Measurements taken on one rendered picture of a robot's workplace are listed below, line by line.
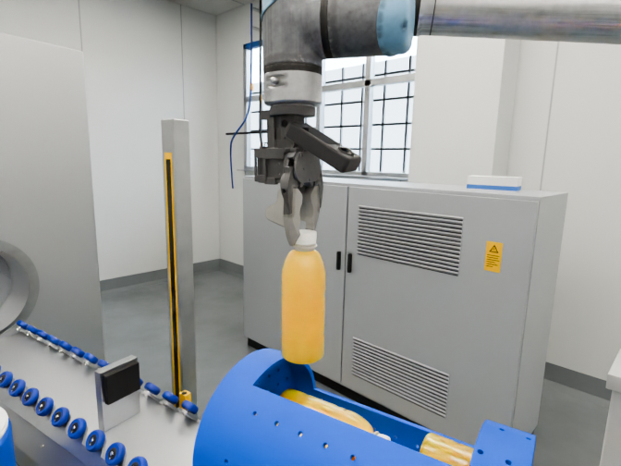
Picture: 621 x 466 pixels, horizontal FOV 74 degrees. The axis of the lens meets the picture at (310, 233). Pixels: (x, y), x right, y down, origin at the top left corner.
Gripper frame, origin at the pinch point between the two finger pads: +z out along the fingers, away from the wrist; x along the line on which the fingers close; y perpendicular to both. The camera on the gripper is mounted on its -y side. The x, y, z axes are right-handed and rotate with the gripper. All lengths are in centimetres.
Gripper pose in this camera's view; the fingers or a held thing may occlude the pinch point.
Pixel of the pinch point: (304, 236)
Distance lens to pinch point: 66.0
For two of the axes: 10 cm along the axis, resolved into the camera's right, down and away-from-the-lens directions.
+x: -5.4, 1.5, -8.3
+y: -8.4, -1.0, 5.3
